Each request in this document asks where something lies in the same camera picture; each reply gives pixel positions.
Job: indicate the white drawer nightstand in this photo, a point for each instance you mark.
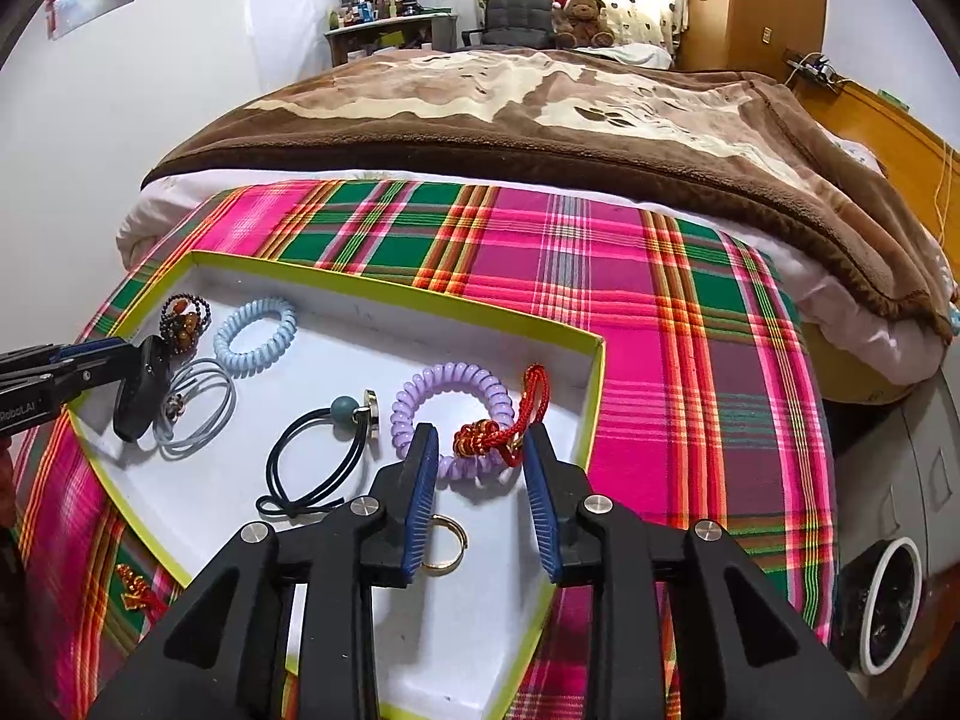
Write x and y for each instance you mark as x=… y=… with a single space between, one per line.
x=902 y=480

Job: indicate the brown plush blanket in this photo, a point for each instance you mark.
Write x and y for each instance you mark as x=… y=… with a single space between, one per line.
x=540 y=84

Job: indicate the gold ring bangle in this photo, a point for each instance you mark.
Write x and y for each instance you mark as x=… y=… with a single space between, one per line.
x=448 y=547

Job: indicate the white bed sheet mattress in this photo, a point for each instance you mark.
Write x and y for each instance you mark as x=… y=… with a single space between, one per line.
x=825 y=299

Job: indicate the thin grey wire bangle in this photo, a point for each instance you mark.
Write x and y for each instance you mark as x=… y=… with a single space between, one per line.
x=200 y=401

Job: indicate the wooden headboard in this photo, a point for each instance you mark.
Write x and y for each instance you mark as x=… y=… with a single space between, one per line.
x=922 y=166

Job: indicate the black trash bin white rim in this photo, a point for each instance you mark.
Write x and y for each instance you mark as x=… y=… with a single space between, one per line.
x=877 y=602

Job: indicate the brown teddy bear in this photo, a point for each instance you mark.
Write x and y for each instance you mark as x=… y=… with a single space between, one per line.
x=581 y=23

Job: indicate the dark grey chair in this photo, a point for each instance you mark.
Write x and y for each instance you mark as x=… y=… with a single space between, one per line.
x=513 y=23

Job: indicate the pink plaid cloth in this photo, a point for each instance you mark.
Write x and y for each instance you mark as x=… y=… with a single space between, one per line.
x=709 y=405

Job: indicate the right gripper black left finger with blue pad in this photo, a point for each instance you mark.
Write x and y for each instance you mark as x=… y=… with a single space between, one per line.
x=219 y=651

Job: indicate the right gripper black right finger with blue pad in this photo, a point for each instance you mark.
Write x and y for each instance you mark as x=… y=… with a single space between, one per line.
x=742 y=650

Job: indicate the wooden wardrobe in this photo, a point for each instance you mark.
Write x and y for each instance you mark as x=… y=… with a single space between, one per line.
x=758 y=35

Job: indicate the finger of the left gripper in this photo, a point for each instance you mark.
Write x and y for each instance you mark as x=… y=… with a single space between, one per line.
x=73 y=376
x=44 y=354

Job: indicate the black elastic teal bead tie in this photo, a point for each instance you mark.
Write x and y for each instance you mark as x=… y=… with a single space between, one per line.
x=316 y=455

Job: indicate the cluttered wooden desk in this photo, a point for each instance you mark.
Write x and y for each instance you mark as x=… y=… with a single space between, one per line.
x=366 y=26

